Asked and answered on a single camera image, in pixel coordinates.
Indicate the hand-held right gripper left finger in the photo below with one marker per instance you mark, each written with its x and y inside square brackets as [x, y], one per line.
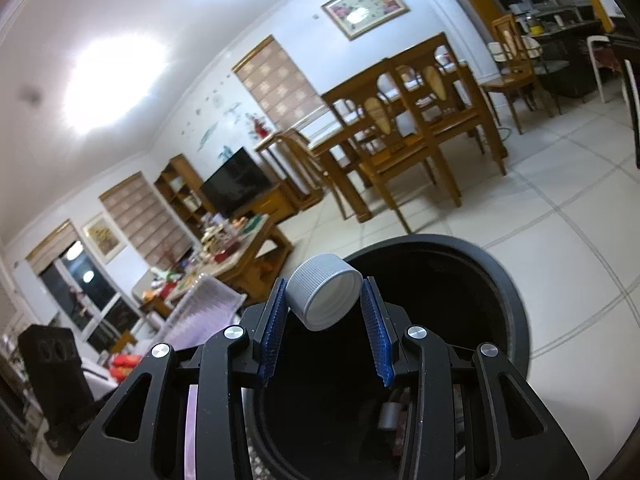
[272, 340]

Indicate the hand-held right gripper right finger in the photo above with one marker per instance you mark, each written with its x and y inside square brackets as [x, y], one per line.
[377, 340]

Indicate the grey ribbed bottle cap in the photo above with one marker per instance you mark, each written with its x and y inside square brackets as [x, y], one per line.
[325, 290]

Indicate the black trash bin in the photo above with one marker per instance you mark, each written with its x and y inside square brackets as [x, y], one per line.
[500, 310]

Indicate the purple tablecloth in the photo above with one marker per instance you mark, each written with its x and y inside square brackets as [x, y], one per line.
[210, 310]

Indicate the red cushion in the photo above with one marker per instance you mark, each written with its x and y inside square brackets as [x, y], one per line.
[127, 364]

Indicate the wooden coffee table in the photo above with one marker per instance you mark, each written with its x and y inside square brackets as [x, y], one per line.
[260, 255]

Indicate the balcony window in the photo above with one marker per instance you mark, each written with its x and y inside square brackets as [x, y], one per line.
[100, 305]

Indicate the wooden armchair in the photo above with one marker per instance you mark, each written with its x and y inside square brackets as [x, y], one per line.
[155, 295]

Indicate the wooden television cabinet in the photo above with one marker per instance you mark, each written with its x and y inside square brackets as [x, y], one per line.
[272, 205]

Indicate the short roller blind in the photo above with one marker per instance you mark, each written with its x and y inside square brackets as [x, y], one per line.
[50, 245]

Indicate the sunflower painting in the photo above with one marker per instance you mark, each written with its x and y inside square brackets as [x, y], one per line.
[104, 237]

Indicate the black television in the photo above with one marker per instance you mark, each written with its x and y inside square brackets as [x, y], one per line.
[235, 185]

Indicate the patterned roller blind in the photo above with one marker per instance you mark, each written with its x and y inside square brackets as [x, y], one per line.
[145, 220]
[277, 80]

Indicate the wooden bookshelf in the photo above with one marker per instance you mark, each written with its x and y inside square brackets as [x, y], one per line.
[175, 185]

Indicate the wooden plant stand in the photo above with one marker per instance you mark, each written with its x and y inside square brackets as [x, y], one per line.
[272, 147]

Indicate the wooden dining table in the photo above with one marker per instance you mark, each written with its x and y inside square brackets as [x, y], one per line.
[332, 147]

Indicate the red flower vase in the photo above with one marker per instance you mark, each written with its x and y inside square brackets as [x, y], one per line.
[259, 125]

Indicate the round ceiling lamp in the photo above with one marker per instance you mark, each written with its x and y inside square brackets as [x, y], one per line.
[115, 80]

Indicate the dark glass table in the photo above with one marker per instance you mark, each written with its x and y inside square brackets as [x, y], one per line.
[565, 70]

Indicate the white air conditioner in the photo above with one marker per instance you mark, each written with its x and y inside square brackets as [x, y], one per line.
[445, 15]

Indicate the framed flower painting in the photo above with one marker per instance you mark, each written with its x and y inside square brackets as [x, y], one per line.
[365, 7]

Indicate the white plastic chair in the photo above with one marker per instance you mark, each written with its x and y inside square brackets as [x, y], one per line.
[597, 55]

